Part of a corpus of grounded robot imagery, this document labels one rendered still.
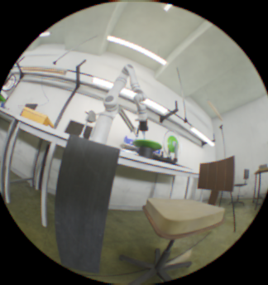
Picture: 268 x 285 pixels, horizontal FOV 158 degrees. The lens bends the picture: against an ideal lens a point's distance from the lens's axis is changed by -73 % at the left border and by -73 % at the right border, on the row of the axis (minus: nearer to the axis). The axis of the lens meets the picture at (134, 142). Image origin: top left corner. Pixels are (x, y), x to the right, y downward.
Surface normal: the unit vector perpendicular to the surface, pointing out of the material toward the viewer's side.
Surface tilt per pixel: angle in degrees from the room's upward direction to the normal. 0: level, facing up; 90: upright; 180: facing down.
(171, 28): 180
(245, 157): 90
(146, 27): 180
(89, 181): 90
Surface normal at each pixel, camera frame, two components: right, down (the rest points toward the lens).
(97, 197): 0.29, -0.25
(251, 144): -0.89, -0.29
